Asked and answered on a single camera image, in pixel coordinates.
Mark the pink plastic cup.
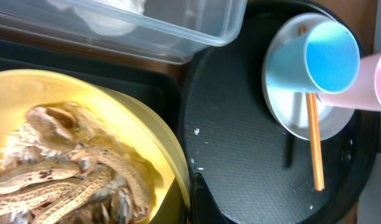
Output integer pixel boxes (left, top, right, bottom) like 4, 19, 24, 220
317, 53, 381, 112

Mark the yellow bowl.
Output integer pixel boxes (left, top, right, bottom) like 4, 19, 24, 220
0, 69, 191, 214

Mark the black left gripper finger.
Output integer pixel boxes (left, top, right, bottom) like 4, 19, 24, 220
190, 172, 234, 224

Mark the black rectangular tray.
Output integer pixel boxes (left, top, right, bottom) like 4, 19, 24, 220
0, 40, 181, 131

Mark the clear plastic bin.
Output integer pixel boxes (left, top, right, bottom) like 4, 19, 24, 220
0, 0, 247, 65

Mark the light grey plate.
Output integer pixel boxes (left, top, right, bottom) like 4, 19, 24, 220
261, 12, 355, 141

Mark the wooden chopstick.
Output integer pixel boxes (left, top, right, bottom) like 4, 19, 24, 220
299, 26, 326, 192

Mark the blue plastic cup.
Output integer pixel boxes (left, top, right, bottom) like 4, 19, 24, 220
266, 21, 360, 94

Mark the peanut shells and rice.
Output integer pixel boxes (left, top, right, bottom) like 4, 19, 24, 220
0, 102, 163, 223

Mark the round black tray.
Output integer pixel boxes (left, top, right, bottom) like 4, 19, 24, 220
182, 1, 380, 223

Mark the crumpled white tissue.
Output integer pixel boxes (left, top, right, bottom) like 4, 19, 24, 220
47, 0, 146, 36

